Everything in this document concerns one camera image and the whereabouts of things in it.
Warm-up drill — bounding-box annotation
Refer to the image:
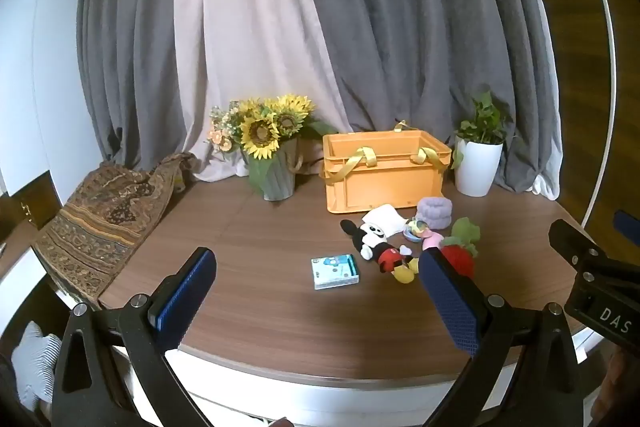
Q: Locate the orange plastic crate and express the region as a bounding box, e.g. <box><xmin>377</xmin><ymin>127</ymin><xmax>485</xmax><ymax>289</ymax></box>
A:
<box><xmin>320</xmin><ymin>121</ymin><xmax>453</xmax><ymax>214</ymax></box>

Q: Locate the brown patterned cloth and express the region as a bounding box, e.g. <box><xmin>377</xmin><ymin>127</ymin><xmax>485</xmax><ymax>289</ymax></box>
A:
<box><xmin>31</xmin><ymin>152</ymin><xmax>198</xmax><ymax>310</ymax></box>

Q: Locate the green leafy plant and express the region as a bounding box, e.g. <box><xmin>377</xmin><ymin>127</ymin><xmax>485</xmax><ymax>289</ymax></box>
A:
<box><xmin>450</xmin><ymin>91</ymin><xmax>516</xmax><ymax>170</ymax></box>

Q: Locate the blue tissue pack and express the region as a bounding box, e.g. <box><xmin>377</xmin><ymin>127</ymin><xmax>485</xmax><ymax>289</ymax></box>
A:
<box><xmin>311</xmin><ymin>253</ymin><xmax>361</xmax><ymax>291</ymax></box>

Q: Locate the lavender fluffy wristband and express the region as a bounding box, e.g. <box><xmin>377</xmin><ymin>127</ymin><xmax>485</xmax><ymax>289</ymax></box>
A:
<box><xmin>416</xmin><ymin>212</ymin><xmax>452</xmax><ymax>231</ymax></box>
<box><xmin>417</xmin><ymin>197</ymin><xmax>453</xmax><ymax>218</ymax></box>

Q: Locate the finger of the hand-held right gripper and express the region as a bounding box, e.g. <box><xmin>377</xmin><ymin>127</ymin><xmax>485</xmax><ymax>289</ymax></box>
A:
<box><xmin>548</xmin><ymin>219</ymin><xmax>640</xmax><ymax>280</ymax></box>
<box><xmin>614</xmin><ymin>210</ymin><xmax>640</xmax><ymax>240</ymax></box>

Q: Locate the red strawberry plush toy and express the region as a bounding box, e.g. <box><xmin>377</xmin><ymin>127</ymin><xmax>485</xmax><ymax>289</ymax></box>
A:
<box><xmin>439</xmin><ymin>217</ymin><xmax>482</xmax><ymax>280</ymax></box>

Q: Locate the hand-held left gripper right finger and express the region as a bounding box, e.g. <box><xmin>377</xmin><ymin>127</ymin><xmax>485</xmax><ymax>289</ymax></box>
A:
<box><xmin>419</xmin><ymin>248</ymin><xmax>593</xmax><ymax>427</ymax></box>

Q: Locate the white curtain lining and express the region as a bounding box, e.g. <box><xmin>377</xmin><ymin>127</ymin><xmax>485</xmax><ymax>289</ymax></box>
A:
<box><xmin>520</xmin><ymin>0</ymin><xmax>561</xmax><ymax>200</ymax></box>

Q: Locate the person's right forearm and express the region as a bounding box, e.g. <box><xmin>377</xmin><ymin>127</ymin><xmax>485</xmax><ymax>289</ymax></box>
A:
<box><xmin>597</xmin><ymin>349</ymin><xmax>640</xmax><ymax>425</ymax></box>

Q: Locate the grey ribbed vase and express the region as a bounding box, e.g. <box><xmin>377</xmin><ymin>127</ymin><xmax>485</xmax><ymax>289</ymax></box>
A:
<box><xmin>242</xmin><ymin>139</ymin><xmax>301</xmax><ymax>202</ymax></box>

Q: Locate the white ribbed plant pot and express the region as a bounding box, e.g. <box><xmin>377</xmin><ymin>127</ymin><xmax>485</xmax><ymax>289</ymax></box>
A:
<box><xmin>452</xmin><ymin>134</ymin><xmax>505</xmax><ymax>198</ymax></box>

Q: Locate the white hoop tube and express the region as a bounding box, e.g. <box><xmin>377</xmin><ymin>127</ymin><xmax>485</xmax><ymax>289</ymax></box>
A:
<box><xmin>562</xmin><ymin>0</ymin><xmax>621</xmax><ymax>228</ymax></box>

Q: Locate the patterned sock ball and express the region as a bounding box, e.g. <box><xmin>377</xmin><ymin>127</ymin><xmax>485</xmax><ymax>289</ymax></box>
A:
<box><xmin>404</xmin><ymin>218</ymin><xmax>431</xmax><ymax>244</ymax></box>

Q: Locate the mouse plush toy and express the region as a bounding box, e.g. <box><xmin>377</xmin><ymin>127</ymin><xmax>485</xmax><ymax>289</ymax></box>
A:
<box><xmin>340</xmin><ymin>219</ymin><xmax>421</xmax><ymax>284</ymax></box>

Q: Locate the white cabinet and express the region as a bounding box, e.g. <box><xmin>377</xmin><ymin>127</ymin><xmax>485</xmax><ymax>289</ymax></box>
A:
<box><xmin>0</xmin><ymin>0</ymin><xmax>101</xmax><ymax>208</ymax></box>

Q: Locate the sunflower bouquet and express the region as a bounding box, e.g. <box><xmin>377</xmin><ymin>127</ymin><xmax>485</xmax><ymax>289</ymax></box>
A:
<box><xmin>206</xmin><ymin>94</ymin><xmax>338</xmax><ymax>195</ymax></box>

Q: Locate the striped white cloth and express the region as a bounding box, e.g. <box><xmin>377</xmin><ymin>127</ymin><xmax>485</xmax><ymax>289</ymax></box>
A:
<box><xmin>10</xmin><ymin>321</ymin><xmax>63</xmax><ymax>413</ymax></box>

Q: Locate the pale pink curtain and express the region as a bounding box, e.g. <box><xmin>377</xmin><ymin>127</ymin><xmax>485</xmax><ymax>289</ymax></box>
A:
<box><xmin>172</xmin><ymin>0</ymin><xmax>356</xmax><ymax>182</ymax></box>

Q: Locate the grey curtain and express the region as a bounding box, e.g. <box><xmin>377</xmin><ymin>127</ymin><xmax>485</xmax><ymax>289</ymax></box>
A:
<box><xmin>77</xmin><ymin>0</ymin><xmax>211</xmax><ymax>168</ymax></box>
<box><xmin>292</xmin><ymin>0</ymin><xmax>558</xmax><ymax>192</ymax></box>

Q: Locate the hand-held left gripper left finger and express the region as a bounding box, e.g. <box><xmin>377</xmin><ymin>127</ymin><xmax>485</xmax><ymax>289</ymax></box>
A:
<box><xmin>52</xmin><ymin>247</ymin><xmax>217</xmax><ymax>427</ymax></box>

